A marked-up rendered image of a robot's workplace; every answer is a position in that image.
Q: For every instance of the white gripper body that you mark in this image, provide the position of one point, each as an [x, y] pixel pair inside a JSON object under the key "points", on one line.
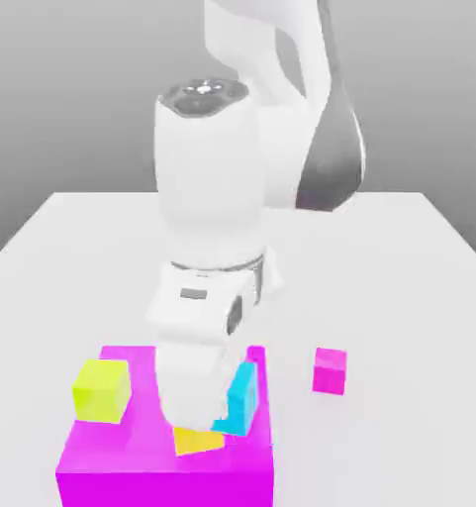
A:
{"points": [[190, 380]]}

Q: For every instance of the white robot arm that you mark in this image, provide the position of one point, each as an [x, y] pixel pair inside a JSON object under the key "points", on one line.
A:
{"points": [[206, 166]]}

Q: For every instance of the small orange cube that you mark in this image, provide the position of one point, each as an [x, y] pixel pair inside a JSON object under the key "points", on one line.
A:
{"points": [[196, 440]]}

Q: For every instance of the small magenta cube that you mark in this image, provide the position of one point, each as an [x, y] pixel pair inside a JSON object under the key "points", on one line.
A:
{"points": [[329, 374]]}

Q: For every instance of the small lime cube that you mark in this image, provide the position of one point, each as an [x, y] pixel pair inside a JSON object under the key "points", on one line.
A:
{"points": [[101, 392]]}

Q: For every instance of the large magenta box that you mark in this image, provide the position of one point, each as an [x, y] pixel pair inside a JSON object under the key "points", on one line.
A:
{"points": [[158, 479]]}

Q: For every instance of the small cyan cube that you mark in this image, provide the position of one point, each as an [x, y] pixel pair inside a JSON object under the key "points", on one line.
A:
{"points": [[243, 396]]}

